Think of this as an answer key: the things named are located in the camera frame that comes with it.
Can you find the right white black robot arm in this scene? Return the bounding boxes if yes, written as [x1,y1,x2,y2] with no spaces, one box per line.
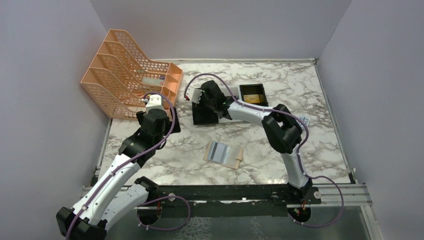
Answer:
[186,80,312,204]

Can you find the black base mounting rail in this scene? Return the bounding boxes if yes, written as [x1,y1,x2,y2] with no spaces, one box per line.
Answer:
[136,184,322,221]

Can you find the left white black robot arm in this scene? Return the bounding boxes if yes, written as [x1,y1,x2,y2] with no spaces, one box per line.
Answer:
[56,107,181,240]

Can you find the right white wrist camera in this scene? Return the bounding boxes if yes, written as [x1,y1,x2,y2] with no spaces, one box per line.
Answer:
[186,87,204,104]

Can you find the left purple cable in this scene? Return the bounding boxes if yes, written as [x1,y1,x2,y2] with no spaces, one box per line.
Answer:
[65,92,176,240]

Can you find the black right tray bin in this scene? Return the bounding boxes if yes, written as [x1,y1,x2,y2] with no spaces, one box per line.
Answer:
[239,83,269,107]

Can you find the gold card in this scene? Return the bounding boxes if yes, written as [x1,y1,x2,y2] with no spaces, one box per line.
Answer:
[243,94,261,104]

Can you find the peach plastic file organizer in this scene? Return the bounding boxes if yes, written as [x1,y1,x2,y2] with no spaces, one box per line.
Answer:
[80,29,184,121]

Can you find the black left tray bin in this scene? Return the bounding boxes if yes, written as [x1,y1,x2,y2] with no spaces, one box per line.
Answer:
[191,102,219,126]

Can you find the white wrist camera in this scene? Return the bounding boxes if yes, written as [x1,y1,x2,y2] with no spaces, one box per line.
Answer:
[145,94,164,113]
[186,87,204,104]

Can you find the black tray bin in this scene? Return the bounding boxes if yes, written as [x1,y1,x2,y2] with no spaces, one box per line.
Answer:
[191,102,219,126]
[239,83,269,107]

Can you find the items in organizer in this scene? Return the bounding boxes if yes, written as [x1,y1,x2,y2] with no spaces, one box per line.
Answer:
[122,67,165,112]

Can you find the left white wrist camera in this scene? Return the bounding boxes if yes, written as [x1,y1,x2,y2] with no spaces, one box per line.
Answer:
[145,94,164,113]

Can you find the blue white round tin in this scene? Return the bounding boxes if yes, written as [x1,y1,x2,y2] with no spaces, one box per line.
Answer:
[297,115,310,129]

